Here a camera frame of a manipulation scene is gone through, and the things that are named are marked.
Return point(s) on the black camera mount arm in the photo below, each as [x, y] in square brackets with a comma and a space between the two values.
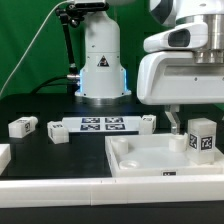
[70, 16]

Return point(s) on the white square tabletop part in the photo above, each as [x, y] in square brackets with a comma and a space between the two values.
[149, 155]

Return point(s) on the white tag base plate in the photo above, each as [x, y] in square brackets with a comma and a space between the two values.
[102, 124]

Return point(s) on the white left fence piece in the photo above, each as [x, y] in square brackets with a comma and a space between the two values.
[5, 156]

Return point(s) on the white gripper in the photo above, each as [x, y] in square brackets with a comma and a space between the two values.
[169, 78]

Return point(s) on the grey overhead camera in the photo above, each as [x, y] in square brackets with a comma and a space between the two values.
[91, 5]

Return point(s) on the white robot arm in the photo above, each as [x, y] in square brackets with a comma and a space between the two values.
[103, 78]

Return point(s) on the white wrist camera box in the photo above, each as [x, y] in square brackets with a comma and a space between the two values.
[185, 36]

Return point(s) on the white front fence rail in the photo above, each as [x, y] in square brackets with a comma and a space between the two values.
[108, 191]

